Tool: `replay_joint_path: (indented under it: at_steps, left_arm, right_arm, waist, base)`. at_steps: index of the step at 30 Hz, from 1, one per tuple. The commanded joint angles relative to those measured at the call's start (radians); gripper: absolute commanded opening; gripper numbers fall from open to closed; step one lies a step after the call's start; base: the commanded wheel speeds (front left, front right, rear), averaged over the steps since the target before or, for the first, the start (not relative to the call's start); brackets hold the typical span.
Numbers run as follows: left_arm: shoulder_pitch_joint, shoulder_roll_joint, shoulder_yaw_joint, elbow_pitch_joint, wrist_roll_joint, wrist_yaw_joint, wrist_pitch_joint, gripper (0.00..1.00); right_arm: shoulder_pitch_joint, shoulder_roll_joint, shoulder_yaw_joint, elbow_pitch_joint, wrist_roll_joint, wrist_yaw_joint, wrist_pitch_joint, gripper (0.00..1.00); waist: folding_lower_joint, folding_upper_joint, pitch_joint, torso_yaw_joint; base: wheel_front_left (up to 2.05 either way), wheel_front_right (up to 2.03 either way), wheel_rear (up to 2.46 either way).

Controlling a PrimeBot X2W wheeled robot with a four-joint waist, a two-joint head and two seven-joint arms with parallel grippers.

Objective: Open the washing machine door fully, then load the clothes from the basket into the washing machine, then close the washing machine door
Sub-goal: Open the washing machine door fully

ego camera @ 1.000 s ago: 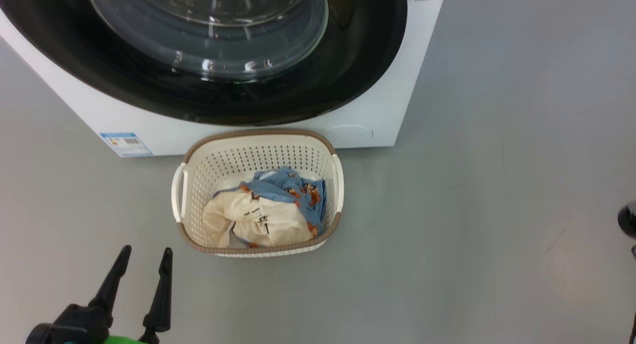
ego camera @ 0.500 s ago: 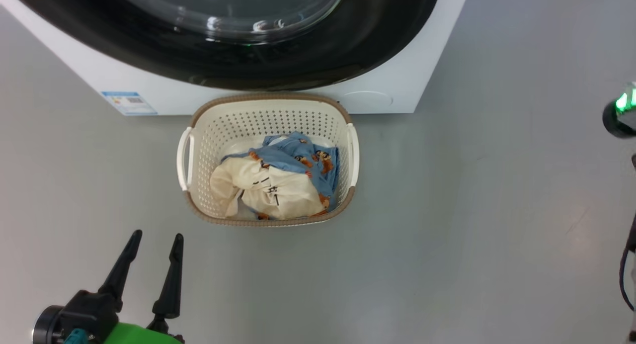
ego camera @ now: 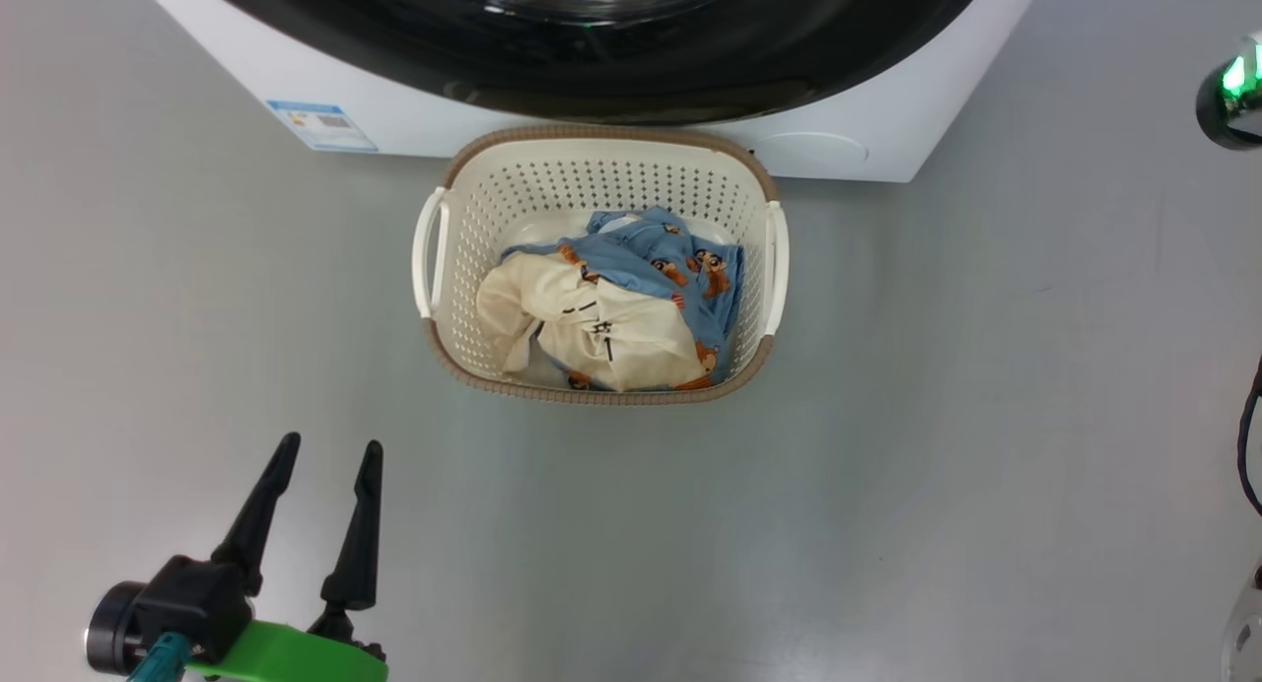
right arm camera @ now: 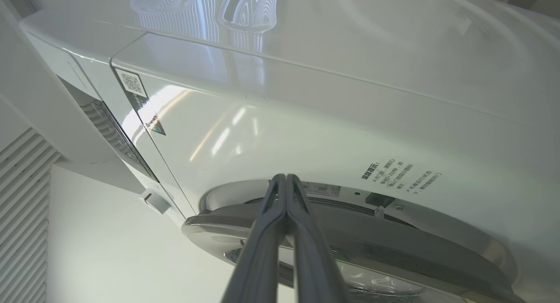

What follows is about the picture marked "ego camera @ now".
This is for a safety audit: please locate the round white filter cover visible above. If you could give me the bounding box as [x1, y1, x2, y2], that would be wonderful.
[754, 130, 871, 169]

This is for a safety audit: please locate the blue energy label sticker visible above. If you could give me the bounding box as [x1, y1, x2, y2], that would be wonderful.
[266, 100, 379, 154]

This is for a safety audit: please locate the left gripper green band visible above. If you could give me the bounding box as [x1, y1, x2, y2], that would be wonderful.
[187, 432, 388, 682]

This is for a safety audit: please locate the cream garment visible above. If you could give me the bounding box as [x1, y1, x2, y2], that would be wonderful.
[476, 251, 709, 393]

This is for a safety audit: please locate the thin black cable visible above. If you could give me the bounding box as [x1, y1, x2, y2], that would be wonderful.
[1237, 355, 1262, 517]

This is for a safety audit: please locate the white front-load washing machine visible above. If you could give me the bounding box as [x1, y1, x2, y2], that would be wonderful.
[128, 0, 1051, 183]

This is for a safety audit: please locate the black round glass washer door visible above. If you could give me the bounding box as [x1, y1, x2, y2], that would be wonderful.
[182, 0, 995, 126]

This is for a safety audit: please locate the blue bear-print garment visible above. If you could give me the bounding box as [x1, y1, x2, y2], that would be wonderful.
[500, 206, 745, 392]

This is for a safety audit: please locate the teal left camera connector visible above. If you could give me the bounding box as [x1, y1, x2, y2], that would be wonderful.
[128, 633, 191, 682]

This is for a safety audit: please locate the cream perforated laundry basket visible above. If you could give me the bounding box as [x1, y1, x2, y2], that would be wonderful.
[412, 124, 790, 407]

